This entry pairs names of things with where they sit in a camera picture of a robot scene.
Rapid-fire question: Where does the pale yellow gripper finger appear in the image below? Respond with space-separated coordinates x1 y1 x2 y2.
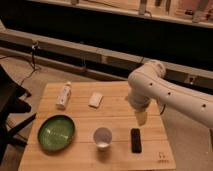
135 111 147 126

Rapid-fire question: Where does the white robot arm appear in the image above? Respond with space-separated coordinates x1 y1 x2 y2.
128 60 213 149

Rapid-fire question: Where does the white sponge block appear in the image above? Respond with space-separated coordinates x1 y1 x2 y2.
89 92 103 108

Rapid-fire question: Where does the black chair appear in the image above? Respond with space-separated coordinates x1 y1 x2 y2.
0 64 36 164

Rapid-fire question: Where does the white plastic bottle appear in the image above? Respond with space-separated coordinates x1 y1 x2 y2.
56 82 72 110

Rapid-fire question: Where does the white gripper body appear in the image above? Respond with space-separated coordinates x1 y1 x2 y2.
127 89 151 111

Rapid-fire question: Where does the white paper cup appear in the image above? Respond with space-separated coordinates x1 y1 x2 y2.
93 127 112 150

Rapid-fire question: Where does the black cable on floor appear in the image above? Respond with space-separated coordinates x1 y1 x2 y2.
0 41 43 88

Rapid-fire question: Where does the grey metal rail beam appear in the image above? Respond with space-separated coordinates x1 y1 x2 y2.
0 30 213 89

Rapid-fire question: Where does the black remote control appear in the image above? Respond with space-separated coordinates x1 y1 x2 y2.
131 128 142 153

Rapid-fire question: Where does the green ceramic bowl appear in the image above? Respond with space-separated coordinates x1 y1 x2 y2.
37 115 75 152

